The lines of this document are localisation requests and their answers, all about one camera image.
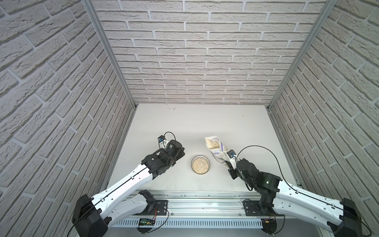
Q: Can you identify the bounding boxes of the white slotted cable duct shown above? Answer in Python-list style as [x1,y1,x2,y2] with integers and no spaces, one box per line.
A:
[113,217,263,229]

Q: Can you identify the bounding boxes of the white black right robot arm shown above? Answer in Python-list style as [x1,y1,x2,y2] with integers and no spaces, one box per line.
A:
[226,159,363,237]

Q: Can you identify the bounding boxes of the white purple oats bag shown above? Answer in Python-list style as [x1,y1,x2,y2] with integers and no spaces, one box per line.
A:
[205,136,229,166]

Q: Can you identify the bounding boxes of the left green circuit board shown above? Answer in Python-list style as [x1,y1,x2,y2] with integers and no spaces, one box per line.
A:
[138,218,156,226]

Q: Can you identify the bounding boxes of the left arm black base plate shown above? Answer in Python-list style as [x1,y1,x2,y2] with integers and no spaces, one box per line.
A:
[136,199,168,216]

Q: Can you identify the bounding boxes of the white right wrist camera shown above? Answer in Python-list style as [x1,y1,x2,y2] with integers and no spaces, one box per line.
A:
[227,150,237,170]

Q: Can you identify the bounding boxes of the right wall base aluminium rail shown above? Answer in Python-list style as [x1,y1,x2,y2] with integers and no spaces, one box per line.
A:
[267,110,304,188]

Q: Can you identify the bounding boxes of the front aluminium rail frame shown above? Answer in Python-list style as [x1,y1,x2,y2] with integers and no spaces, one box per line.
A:
[103,189,329,237]

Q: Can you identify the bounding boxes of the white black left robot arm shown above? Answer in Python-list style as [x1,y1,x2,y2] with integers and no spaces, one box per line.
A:
[72,136,185,237]

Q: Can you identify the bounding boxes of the corner aluminium post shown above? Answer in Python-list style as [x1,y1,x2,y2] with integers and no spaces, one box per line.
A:
[267,0,338,113]
[82,0,136,110]

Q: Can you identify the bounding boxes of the left corner aluminium post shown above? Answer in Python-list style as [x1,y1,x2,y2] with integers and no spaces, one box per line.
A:
[82,0,136,110]

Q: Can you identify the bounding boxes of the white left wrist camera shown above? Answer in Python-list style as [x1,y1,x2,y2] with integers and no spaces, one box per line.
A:
[158,135,169,149]

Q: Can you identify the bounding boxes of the patterned white breakfast bowl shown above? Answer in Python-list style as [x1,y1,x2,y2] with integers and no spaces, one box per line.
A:
[190,156,211,175]

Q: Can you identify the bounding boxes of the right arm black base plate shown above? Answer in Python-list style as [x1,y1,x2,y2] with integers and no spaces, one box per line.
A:
[242,199,266,217]

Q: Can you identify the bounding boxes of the right corner aluminium post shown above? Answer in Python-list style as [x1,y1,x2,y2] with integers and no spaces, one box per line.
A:
[267,0,338,113]

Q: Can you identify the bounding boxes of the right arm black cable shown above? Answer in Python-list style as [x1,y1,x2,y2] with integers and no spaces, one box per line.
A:
[236,145,372,237]

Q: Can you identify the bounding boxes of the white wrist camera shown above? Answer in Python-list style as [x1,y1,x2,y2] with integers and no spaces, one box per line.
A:
[158,135,169,149]
[227,150,237,170]

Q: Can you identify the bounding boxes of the right round black controller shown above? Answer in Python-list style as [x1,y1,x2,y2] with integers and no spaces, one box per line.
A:
[261,219,277,235]

